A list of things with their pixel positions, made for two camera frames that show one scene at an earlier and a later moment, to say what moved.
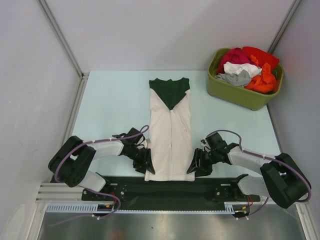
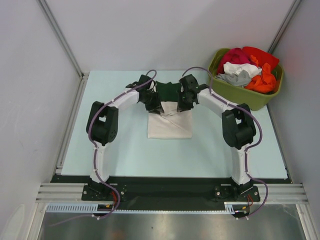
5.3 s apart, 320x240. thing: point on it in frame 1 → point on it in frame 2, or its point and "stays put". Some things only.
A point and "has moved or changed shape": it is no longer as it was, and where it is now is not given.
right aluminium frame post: x=284 y=26 stays put
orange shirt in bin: x=265 y=82 stays put
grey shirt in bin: x=241 y=79 stays put
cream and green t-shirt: x=169 y=142 has moved or changed shape
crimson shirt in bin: x=234 y=55 stays put
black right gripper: x=204 y=169 → x=181 y=106
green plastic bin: x=224 y=92 stays put
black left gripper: x=145 y=163 → x=156 y=108
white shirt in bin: x=236 y=68 stays put
